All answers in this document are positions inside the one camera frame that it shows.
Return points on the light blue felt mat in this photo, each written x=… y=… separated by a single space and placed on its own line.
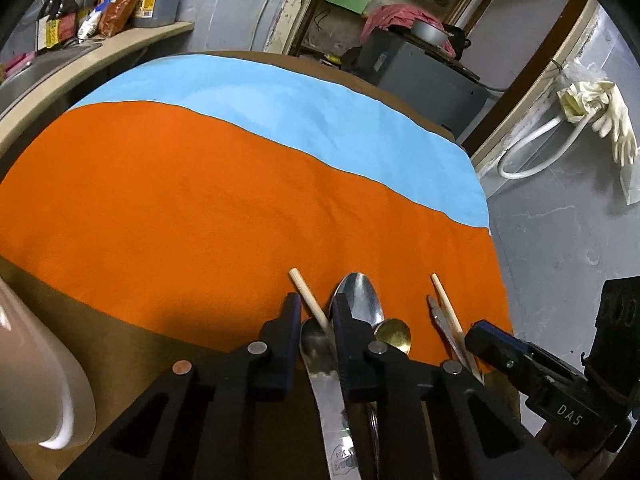
x=300 y=105

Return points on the white and blue packet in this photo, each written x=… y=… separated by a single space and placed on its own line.
x=91 y=22

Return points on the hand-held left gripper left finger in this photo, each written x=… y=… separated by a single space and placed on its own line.
x=292 y=322

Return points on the large silver spoon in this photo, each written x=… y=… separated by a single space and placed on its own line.
x=365 y=300

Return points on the wooden chopstick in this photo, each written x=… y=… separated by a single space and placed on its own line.
x=445 y=301
x=307 y=296

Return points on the metal sink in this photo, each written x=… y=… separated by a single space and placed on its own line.
x=45 y=72

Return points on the cream rubber gloves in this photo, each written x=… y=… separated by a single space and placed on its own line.
x=607 y=110

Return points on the dark sauce bottle yellow label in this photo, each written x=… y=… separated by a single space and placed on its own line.
x=57 y=10

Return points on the pink cloth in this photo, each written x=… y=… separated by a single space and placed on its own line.
x=387 y=17

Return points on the silver fork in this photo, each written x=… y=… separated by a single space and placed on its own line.
x=441 y=319

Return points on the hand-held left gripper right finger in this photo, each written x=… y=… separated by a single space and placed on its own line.
x=341 y=322

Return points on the orange snack packet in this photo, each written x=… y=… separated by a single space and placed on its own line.
x=127 y=2

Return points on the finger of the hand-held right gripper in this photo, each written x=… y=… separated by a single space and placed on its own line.
x=500 y=340

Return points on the grey plastic container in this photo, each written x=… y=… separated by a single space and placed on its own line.
x=162 y=2

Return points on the wooden counter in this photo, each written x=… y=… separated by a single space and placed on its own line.
x=125 y=47

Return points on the green tag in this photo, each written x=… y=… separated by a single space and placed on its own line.
x=345 y=0

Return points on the silver table knife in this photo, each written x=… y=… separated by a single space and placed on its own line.
x=327 y=390

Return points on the gold spoon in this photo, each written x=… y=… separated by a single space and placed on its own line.
x=395 y=335

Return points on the metal pot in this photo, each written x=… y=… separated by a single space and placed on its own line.
x=429 y=34

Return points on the black pan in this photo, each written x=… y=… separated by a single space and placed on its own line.
x=457 y=40

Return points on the grey metal box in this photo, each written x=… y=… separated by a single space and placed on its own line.
x=420 y=75

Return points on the orange felt mat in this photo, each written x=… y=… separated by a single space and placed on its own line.
x=200 y=210

